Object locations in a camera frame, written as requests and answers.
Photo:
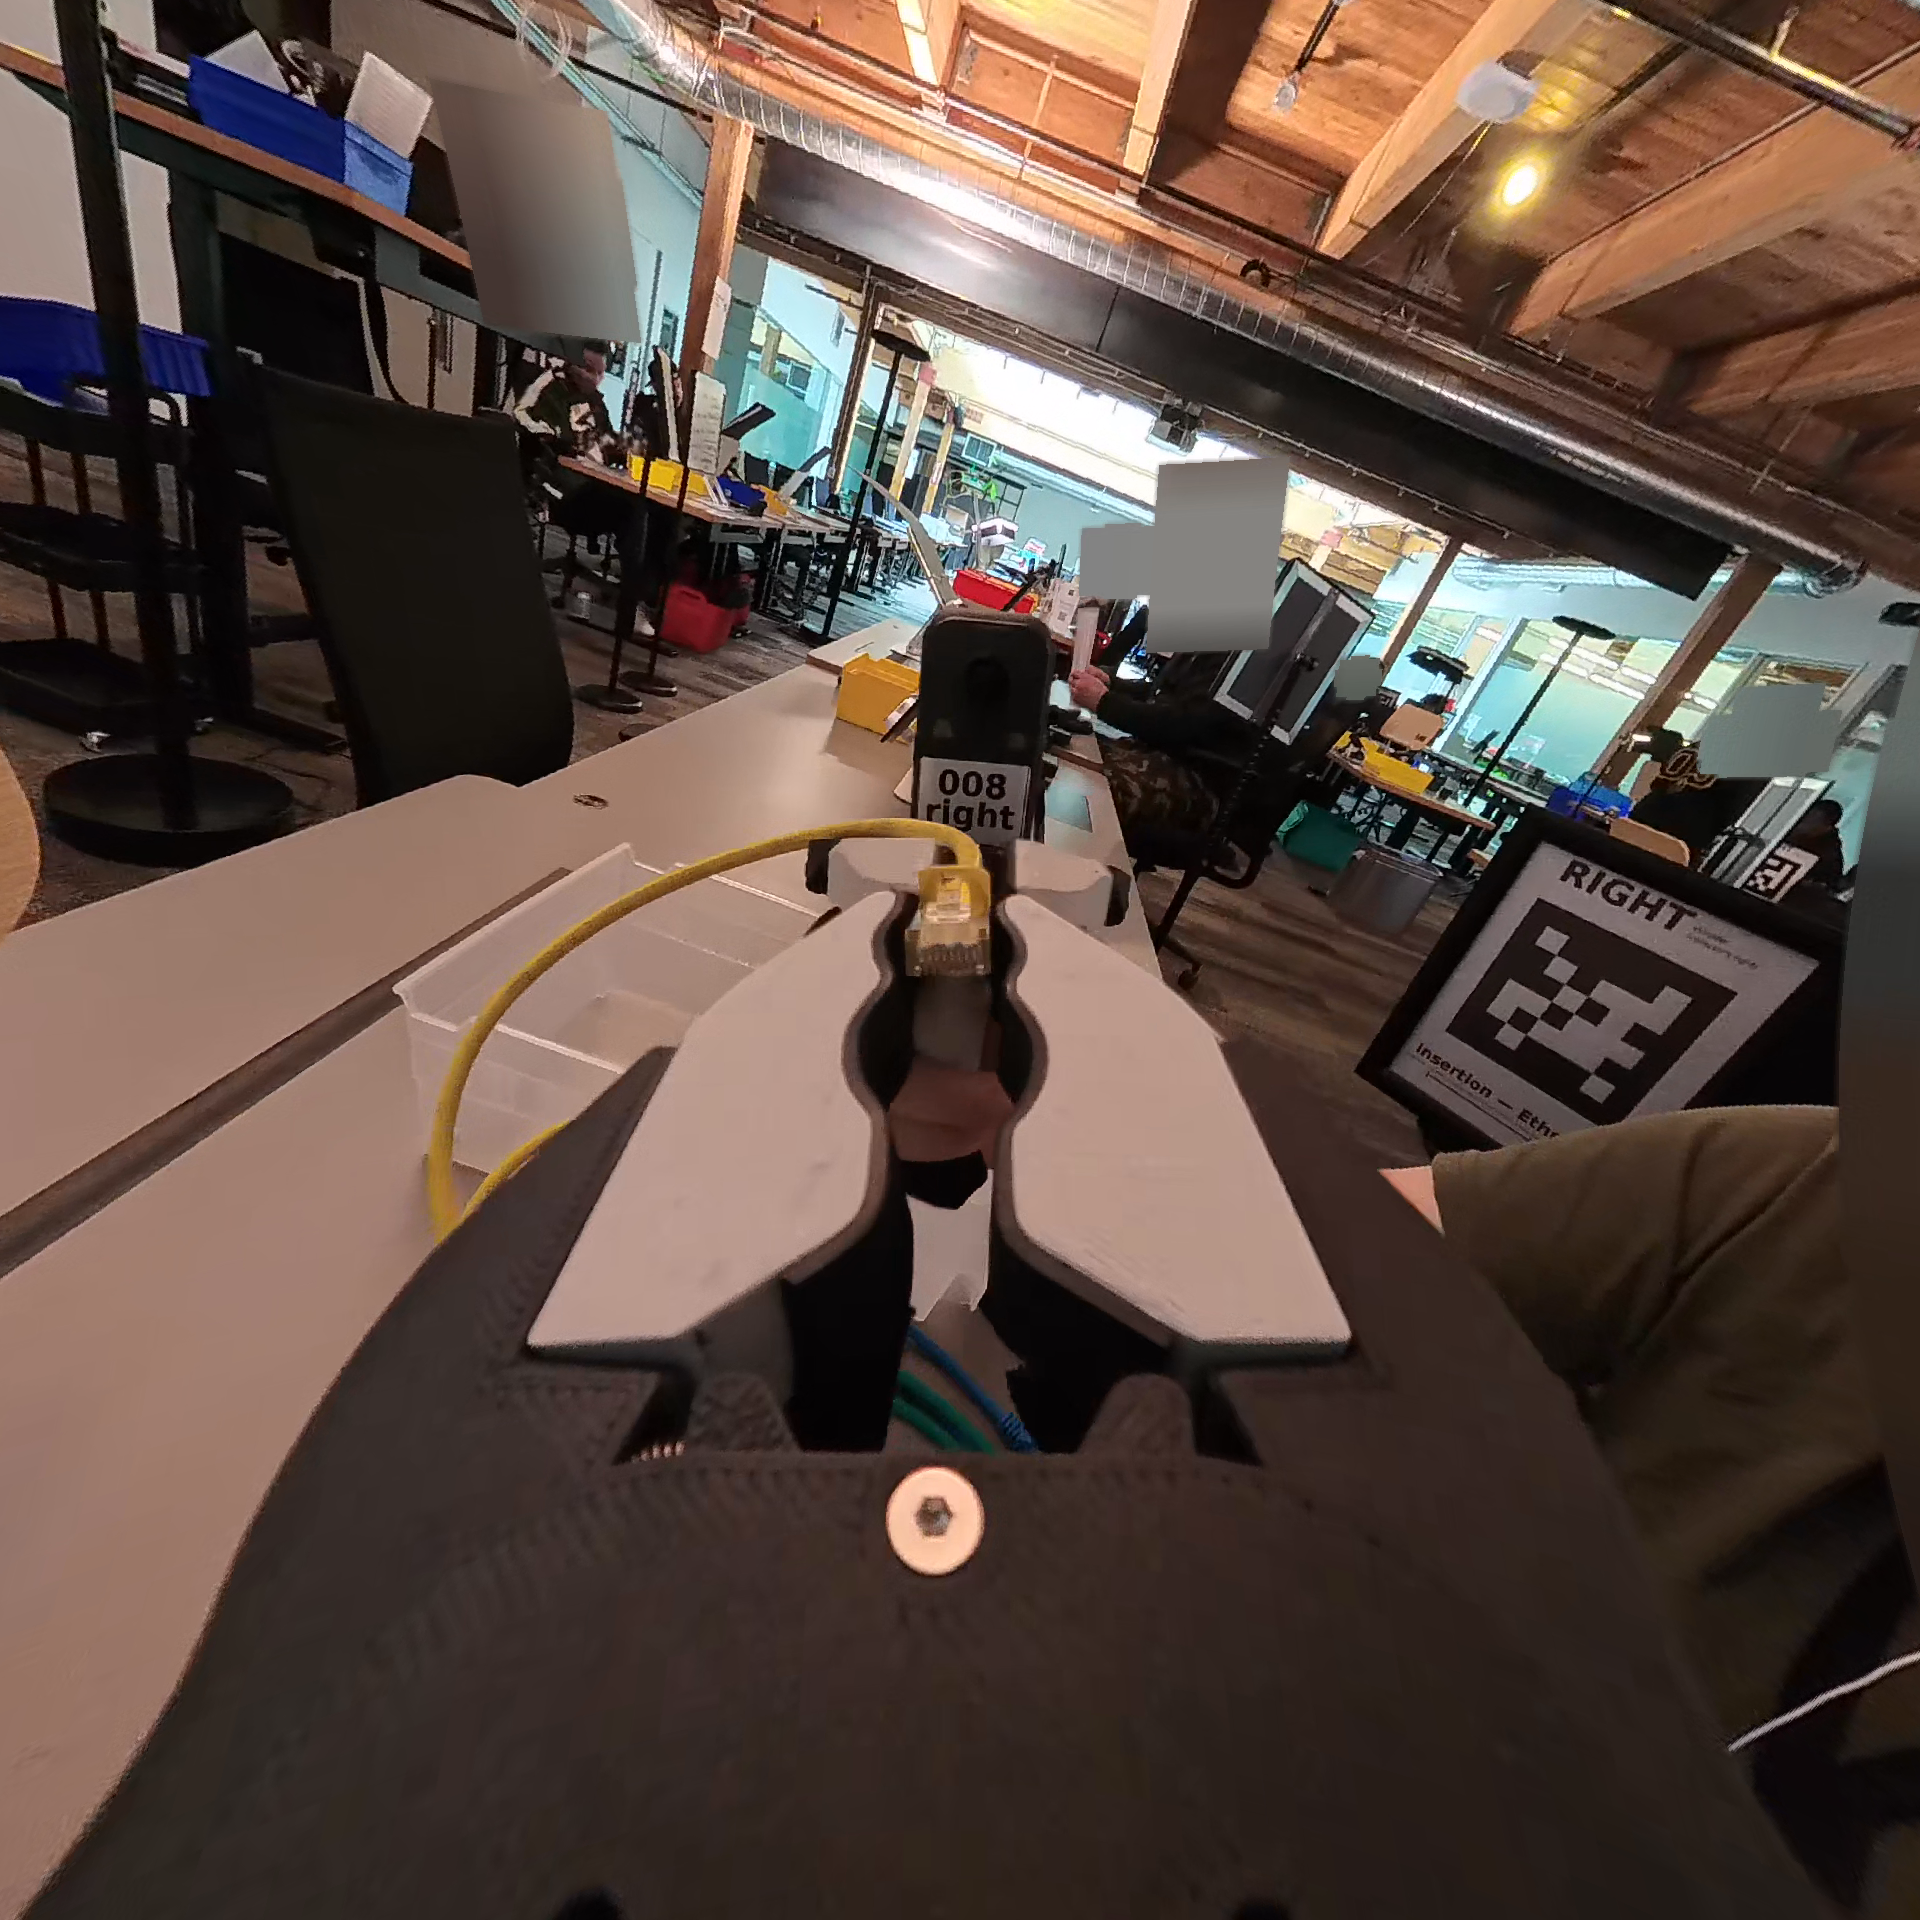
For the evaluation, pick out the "round ceiling lamp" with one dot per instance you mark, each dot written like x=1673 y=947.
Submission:
x=1519 y=182

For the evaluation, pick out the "blue storage bin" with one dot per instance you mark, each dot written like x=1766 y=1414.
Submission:
x=91 y=341
x=301 y=135

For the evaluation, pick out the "black framed marker sign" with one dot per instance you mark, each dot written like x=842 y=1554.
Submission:
x=1606 y=990

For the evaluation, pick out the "black rolling cart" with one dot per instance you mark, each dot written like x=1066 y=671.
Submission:
x=91 y=661

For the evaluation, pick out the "black office chair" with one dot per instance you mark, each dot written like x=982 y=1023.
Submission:
x=422 y=599

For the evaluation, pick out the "wooden top standing desk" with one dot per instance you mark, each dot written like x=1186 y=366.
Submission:
x=435 y=247

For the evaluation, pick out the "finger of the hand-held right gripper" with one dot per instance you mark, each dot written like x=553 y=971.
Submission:
x=950 y=1023

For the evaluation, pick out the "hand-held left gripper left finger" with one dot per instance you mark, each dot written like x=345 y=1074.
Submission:
x=721 y=1155

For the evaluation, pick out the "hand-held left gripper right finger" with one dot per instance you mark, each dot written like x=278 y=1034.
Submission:
x=1155 y=1155

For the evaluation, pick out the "red storage bin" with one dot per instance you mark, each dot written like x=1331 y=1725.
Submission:
x=703 y=618

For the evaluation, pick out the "yellow storage bin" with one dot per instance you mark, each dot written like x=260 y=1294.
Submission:
x=878 y=694

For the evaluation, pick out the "grey trash bin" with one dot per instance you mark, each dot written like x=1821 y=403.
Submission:
x=1388 y=888

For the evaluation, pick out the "clear plastic box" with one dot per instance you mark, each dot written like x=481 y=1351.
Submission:
x=601 y=990

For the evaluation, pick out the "person's right hand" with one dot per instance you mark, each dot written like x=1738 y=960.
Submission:
x=945 y=1119

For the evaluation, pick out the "person's right forearm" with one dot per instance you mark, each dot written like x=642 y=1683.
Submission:
x=1681 y=1350

